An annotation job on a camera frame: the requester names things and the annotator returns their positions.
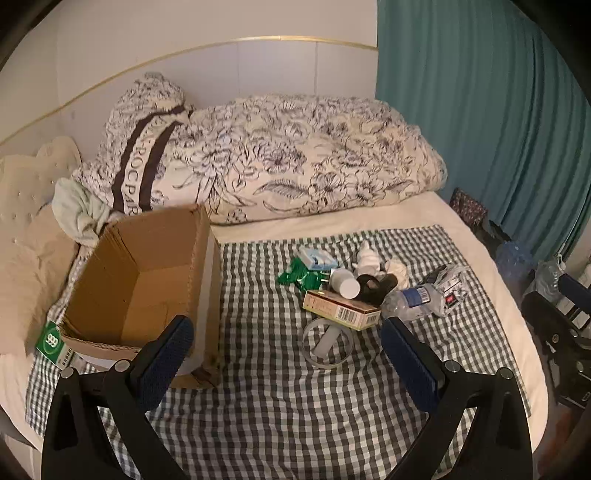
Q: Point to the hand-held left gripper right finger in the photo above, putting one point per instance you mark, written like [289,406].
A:
[408,369]

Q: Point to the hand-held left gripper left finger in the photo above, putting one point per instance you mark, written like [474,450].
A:
[166,364]

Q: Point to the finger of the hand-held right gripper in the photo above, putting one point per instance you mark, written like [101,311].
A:
[575,287]

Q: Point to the clear plastic water bottle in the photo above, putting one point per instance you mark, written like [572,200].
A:
[411,300]

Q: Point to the pale tape roll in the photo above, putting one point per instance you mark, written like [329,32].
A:
[328,363]

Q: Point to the brown cardboard box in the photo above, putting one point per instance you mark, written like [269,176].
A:
[138,286]

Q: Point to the white plastic tube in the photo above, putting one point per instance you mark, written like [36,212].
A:
[325,341]

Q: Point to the black tape roll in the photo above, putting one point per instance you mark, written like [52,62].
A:
[369,290]

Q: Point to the printed plastic bag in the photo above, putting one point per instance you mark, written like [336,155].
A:
[450,290]

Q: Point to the brown carton box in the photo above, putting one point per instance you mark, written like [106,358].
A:
[337,309]

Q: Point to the white cloth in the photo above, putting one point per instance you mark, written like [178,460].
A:
[397,270]

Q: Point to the white cup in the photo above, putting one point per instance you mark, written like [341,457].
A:
[346,286]

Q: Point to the green foil packet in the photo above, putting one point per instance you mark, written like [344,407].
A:
[300,277]

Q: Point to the blue plastic container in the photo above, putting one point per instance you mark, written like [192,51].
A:
[515,263]

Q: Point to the clear bottle with white cap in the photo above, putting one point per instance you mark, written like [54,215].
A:
[549,277]

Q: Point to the green checked cloth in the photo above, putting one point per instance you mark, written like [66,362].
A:
[258,323]

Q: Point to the green medicine box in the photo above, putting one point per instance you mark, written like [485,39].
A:
[50,344]

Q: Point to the dark floral bag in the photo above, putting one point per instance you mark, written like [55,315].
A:
[468,207]

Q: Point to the beige pillow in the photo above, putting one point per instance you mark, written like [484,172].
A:
[32,277]

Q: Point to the pale green towel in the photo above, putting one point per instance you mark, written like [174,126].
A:
[78,203]

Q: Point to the teal curtain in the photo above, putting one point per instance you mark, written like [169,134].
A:
[461,92]

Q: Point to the floral pillow with brown stripe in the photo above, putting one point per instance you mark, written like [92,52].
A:
[138,138]

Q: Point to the floral print duvet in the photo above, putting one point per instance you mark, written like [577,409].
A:
[323,157]

